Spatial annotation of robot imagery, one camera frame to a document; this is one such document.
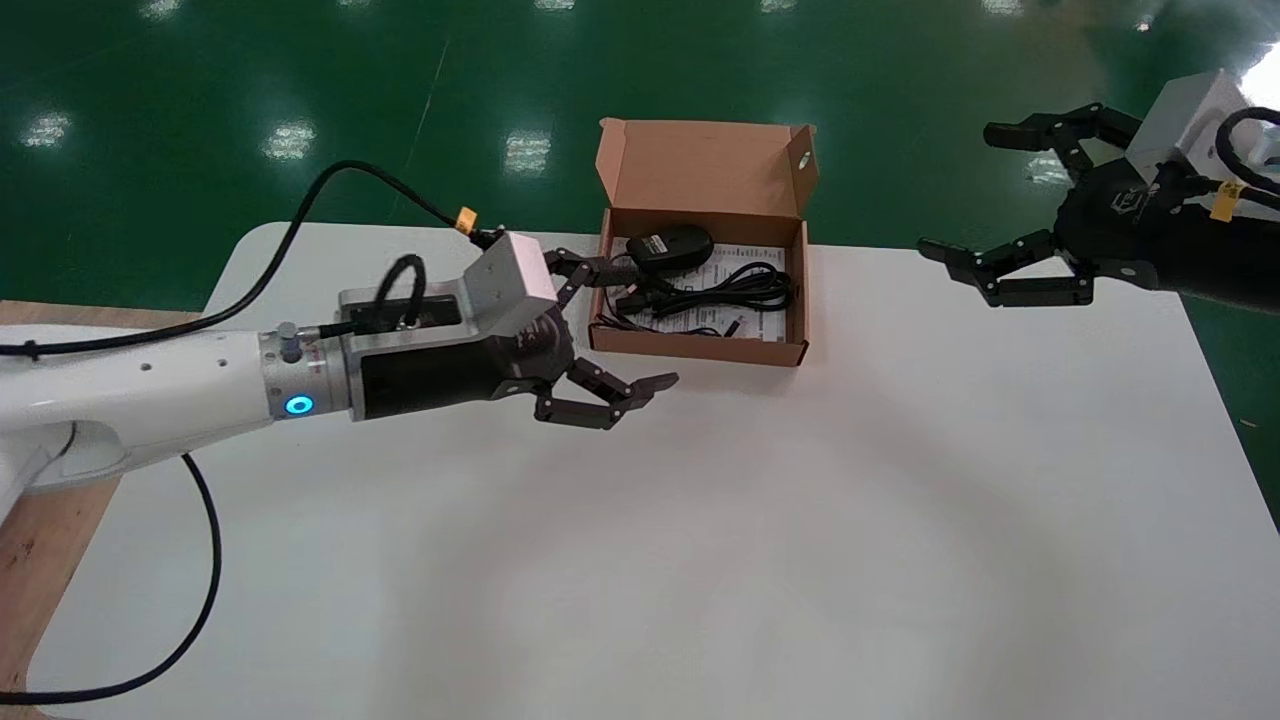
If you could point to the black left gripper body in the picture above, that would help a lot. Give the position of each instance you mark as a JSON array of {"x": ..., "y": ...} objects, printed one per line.
[{"x": 440, "y": 375}]

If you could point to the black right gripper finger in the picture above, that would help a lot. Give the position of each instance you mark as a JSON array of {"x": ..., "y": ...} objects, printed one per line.
[
  {"x": 1030, "y": 285},
  {"x": 1040, "y": 132}
]

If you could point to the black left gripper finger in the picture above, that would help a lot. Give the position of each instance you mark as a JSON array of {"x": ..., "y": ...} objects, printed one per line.
[
  {"x": 600, "y": 272},
  {"x": 590, "y": 400}
]

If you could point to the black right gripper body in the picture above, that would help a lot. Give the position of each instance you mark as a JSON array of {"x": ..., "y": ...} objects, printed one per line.
[{"x": 1150, "y": 230}]

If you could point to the brown cardboard storage box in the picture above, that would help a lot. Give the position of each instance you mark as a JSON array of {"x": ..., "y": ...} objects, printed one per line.
[{"x": 700, "y": 170}]

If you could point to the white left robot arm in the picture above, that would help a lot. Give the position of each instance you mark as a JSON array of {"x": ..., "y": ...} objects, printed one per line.
[{"x": 150, "y": 390}]

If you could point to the white printed paper manual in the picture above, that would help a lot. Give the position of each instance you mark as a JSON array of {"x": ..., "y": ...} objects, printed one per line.
[{"x": 765, "y": 325}]

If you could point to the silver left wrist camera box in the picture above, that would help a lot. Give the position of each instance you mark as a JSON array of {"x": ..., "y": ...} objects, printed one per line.
[{"x": 510, "y": 280}]

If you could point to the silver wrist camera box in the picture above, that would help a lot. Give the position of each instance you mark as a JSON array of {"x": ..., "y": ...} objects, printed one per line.
[
  {"x": 510, "y": 280},
  {"x": 1190, "y": 110}
]

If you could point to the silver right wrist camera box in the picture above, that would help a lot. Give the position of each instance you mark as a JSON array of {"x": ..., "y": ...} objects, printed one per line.
[{"x": 1190, "y": 110}]

